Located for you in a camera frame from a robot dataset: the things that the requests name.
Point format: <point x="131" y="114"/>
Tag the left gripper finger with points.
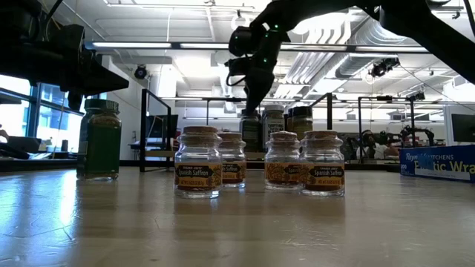
<point x="109" y="78"/>

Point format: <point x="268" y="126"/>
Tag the flat black case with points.
<point x="13" y="151"/>

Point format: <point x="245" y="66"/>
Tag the dark cup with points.
<point x="64" y="145"/>

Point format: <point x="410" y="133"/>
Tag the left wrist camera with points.
<point x="70" y="35"/>

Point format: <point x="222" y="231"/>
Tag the black overhead camera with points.
<point x="384" y="66"/>

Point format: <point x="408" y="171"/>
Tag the green-lid oregano jar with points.
<point x="98" y="148"/>
<point x="250" y="130"/>

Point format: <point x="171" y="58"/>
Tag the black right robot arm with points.
<point x="426" y="33"/>

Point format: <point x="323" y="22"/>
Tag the round black wall camera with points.
<point x="140" y="72"/>

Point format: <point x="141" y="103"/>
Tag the black background monitor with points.
<point x="161" y="126"/>

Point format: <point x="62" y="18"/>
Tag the cork-lid saffron jar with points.
<point x="282" y="163"/>
<point x="234" y="163"/>
<point x="198" y="167"/>
<point x="322" y="170"/>

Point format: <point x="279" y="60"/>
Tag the black-lid yellow spice jar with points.
<point x="302" y="122"/>
<point x="290" y="122"/>

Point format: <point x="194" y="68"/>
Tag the blue plastic wrap box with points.
<point x="438" y="163"/>

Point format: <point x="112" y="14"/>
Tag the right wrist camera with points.
<point x="237" y="66"/>

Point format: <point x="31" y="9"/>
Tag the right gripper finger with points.
<point x="258" y="87"/>

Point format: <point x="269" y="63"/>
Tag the person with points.
<point x="378" y="148"/>
<point x="3" y="133"/>

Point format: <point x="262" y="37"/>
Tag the black stand with camera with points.
<point x="412" y="122"/>

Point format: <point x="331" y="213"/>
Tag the black background robot arm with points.
<point x="419" y="135"/>

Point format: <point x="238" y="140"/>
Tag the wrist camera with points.
<point x="237" y="66"/>
<point x="70" y="35"/>

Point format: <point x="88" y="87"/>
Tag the white-lid bagel seasoning jar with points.
<point x="272" y="126"/>

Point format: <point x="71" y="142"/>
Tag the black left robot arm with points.
<point x="26" y="55"/>

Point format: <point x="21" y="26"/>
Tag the overhead beam with light strips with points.
<point x="130" y="45"/>

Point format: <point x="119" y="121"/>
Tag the silver laptop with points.
<point x="22" y="144"/>

